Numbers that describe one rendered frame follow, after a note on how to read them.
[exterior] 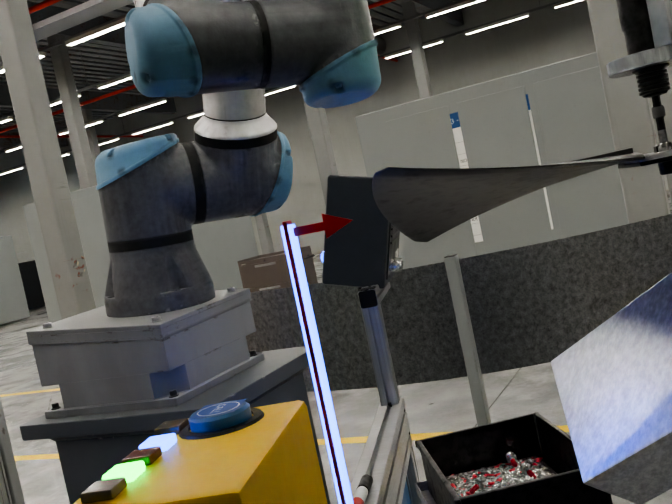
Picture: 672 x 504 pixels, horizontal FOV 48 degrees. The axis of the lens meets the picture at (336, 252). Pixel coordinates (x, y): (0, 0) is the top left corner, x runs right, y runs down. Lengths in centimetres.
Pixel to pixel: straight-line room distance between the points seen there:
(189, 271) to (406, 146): 626
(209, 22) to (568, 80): 631
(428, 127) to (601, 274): 465
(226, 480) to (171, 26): 38
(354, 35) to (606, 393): 38
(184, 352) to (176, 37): 46
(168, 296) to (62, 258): 633
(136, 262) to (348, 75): 47
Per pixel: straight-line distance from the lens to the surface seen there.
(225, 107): 104
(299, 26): 67
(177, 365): 96
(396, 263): 133
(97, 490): 42
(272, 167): 107
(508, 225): 701
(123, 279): 104
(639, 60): 70
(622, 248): 272
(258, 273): 766
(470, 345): 259
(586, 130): 685
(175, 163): 104
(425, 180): 65
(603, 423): 70
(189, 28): 65
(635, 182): 510
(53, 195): 735
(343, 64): 68
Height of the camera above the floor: 119
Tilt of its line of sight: 3 degrees down
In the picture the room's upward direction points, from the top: 12 degrees counter-clockwise
